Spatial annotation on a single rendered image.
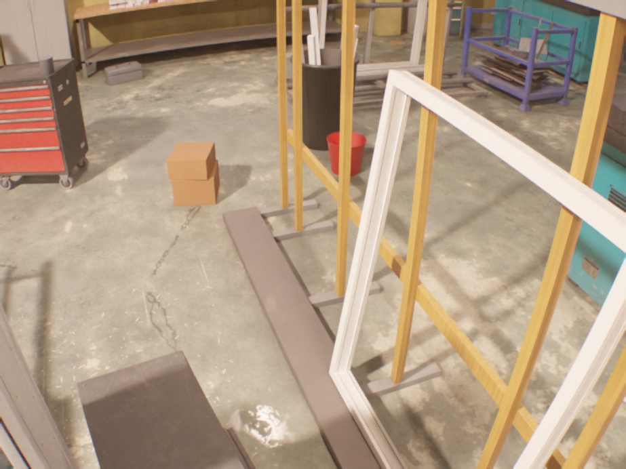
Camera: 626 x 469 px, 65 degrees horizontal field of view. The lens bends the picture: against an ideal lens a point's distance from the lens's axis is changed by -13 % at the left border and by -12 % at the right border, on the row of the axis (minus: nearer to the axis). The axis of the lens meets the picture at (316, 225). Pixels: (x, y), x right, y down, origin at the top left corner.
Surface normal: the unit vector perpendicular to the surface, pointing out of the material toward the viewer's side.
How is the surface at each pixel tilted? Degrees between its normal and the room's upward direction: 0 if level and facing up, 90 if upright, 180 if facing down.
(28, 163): 90
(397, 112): 90
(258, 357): 0
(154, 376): 0
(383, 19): 90
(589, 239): 90
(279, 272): 0
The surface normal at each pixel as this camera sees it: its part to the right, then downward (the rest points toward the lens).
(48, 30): 0.35, 0.51
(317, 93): -0.22, 0.58
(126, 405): 0.00, -0.84
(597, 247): -0.94, 0.18
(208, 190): 0.07, 0.54
